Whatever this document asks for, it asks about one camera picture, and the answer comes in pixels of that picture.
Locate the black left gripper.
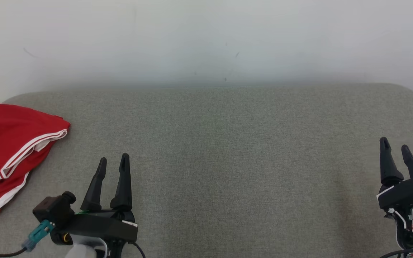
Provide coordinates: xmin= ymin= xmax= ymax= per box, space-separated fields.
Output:
xmin=51 ymin=153 xmax=138 ymax=258

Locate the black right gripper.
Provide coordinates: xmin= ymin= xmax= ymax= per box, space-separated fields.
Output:
xmin=377 ymin=137 xmax=413 ymax=210

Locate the red and white basketball jersey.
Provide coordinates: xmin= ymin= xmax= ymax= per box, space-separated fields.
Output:
xmin=0 ymin=103 xmax=71 ymax=190

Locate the thin black left gripper cable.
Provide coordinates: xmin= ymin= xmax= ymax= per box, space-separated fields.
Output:
xmin=129 ymin=242 xmax=146 ymax=258

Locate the teal left camera connector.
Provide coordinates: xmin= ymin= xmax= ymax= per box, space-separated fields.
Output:
xmin=23 ymin=220 xmax=55 ymax=252

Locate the black right camera cable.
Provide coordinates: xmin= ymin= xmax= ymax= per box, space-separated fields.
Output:
xmin=379 ymin=248 xmax=413 ymax=258

